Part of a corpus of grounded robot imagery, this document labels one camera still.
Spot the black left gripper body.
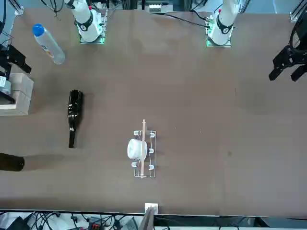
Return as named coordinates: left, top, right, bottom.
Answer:
left=291, top=20, right=307, bottom=65

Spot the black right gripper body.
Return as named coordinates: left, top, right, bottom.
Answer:
left=0, top=47, right=12, bottom=64

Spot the clear plastic bottle blue cap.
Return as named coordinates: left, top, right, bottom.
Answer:
left=32, top=23, right=66, bottom=65

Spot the dark green glass bottle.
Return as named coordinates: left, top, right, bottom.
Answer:
left=68, top=89, right=84, bottom=149

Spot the brown glass bottle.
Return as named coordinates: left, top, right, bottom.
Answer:
left=0, top=153, right=25, bottom=172

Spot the wooden block stand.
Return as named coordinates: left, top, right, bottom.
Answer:
left=0, top=73, right=34, bottom=117

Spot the white cup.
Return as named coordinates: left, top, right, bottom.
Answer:
left=126, top=138, right=147, bottom=160

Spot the grey power adapter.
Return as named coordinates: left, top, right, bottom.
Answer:
left=123, top=217, right=139, bottom=230

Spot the black cable loop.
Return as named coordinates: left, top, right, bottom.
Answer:
left=289, top=16, right=304, bottom=48

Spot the black base cable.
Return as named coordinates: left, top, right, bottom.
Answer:
left=153, top=12, right=212, bottom=31

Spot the white wire cup rack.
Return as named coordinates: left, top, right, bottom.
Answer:
left=132, top=130, right=157, bottom=178

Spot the aluminium camera post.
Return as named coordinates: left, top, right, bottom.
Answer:
left=139, top=203, right=159, bottom=230

